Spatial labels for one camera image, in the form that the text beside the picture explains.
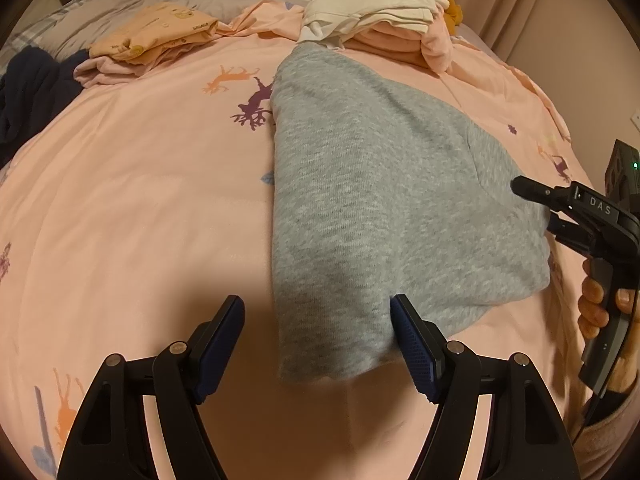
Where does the person's right forearm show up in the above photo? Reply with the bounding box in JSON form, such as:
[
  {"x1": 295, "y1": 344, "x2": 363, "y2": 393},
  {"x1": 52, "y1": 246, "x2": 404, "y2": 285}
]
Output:
[{"x1": 575, "y1": 350, "x2": 638, "y2": 461}]

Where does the pink printed bed sheet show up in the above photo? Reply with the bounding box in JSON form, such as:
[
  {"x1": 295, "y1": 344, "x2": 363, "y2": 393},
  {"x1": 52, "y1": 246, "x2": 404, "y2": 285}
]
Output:
[{"x1": 0, "y1": 0, "x2": 603, "y2": 480}]

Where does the pink curtain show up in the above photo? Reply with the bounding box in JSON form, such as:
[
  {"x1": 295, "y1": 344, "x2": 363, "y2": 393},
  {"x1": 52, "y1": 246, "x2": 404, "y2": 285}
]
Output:
[{"x1": 447, "y1": 0, "x2": 640, "y2": 66}]

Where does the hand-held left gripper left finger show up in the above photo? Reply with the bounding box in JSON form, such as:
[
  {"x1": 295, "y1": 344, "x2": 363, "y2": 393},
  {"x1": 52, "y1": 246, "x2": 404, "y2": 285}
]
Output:
[{"x1": 57, "y1": 294, "x2": 247, "y2": 480}]

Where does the grey plaid quilt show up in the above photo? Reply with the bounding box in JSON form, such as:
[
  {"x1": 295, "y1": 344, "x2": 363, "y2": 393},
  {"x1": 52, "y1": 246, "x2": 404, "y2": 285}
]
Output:
[{"x1": 9, "y1": 0, "x2": 303, "y2": 63}]

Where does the pink folded garment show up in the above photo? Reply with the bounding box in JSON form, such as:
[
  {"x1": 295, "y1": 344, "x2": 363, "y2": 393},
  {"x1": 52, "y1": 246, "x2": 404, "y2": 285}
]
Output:
[{"x1": 344, "y1": 17, "x2": 455, "y2": 75}]

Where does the white folded garment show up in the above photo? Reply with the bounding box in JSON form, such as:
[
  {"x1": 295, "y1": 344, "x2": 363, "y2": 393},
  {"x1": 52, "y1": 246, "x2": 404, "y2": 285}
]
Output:
[{"x1": 298, "y1": 0, "x2": 451, "y2": 52}]

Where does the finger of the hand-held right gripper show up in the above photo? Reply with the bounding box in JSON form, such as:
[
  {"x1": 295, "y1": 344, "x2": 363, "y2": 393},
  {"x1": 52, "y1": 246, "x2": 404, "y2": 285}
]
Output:
[
  {"x1": 546, "y1": 211, "x2": 602, "y2": 257},
  {"x1": 510, "y1": 174, "x2": 577, "y2": 209}
]

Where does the person's right hand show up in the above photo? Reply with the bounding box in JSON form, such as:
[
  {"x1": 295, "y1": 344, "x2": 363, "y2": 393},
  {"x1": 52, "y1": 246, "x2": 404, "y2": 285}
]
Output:
[{"x1": 577, "y1": 256, "x2": 640, "y2": 341}]

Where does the navy cloth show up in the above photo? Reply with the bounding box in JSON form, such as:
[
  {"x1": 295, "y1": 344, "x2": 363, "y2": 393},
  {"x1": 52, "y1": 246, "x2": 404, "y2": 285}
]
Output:
[{"x1": 0, "y1": 45, "x2": 85, "y2": 167}]

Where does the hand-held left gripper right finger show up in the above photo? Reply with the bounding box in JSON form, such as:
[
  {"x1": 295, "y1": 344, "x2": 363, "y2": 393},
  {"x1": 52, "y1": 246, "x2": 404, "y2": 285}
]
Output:
[{"x1": 389, "y1": 293, "x2": 582, "y2": 480}]

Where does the orange printed folded garment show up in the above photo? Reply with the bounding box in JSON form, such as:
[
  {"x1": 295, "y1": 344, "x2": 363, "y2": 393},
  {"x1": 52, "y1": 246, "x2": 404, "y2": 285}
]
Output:
[{"x1": 89, "y1": 2, "x2": 219, "y2": 66}]

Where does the light pink crumpled garment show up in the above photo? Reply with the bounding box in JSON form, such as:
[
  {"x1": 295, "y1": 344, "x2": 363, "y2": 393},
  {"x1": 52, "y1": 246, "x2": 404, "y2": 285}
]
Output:
[{"x1": 74, "y1": 52, "x2": 153, "y2": 92}]

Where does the grey knit sweater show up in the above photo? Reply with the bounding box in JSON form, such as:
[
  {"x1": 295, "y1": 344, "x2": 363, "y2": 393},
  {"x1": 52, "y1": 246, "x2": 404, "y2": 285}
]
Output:
[{"x1": 270, "y1": 44, "x2": 553, "y2": 383}]

